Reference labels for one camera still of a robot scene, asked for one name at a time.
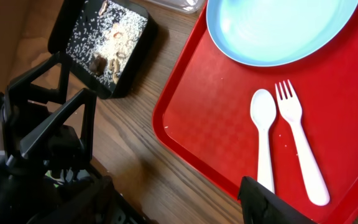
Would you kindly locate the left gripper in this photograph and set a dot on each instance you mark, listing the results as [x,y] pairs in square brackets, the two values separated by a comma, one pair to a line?
[34,140]

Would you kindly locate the clear plastic waste bin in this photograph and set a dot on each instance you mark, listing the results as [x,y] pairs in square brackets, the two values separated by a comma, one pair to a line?
[184,6]

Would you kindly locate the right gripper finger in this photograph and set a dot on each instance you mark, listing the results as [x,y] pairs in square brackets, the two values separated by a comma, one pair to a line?
[261,206]

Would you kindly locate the light blue plate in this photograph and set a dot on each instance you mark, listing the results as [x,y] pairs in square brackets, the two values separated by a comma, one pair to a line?
[268,33]

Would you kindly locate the food scraps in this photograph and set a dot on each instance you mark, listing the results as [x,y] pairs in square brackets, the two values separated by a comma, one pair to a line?
[104,37]

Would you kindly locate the white plastic spoon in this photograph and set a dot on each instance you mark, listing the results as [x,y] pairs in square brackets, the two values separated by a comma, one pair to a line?
[263,113]

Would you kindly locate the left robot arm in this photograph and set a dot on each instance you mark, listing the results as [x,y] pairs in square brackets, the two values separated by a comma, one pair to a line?
[64,196]

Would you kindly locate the black food waste tray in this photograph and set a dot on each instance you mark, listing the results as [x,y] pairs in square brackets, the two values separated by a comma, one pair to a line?
[63,29]

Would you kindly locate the white plastic fork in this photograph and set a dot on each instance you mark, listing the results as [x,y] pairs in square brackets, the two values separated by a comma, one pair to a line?
[291,111]

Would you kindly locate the red serving tray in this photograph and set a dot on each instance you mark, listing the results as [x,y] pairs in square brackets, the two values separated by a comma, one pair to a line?
[203,115]

